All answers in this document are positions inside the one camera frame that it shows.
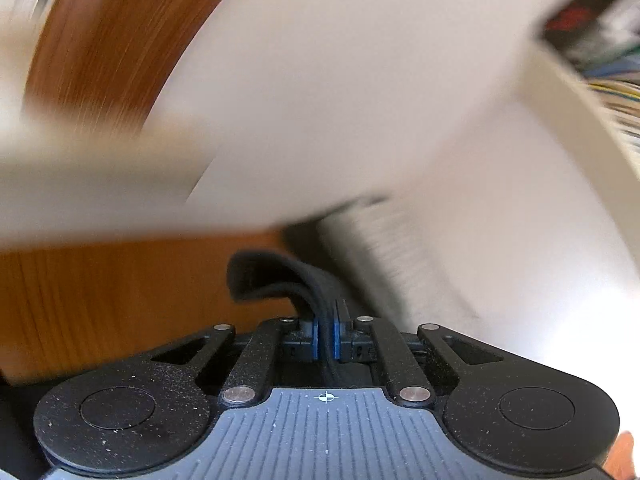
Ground row of books on shelf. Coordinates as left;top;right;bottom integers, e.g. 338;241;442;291
541;0;639;156

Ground brown wooden window frame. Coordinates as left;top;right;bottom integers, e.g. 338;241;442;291
24;0;222;132

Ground white patterned folded cloth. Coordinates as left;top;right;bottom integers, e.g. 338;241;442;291
318;198;483;335

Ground person's left hand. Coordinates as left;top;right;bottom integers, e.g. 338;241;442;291
603;431;637;480

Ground black Nike sweatpants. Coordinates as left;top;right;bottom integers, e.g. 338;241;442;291
227;250;373;389

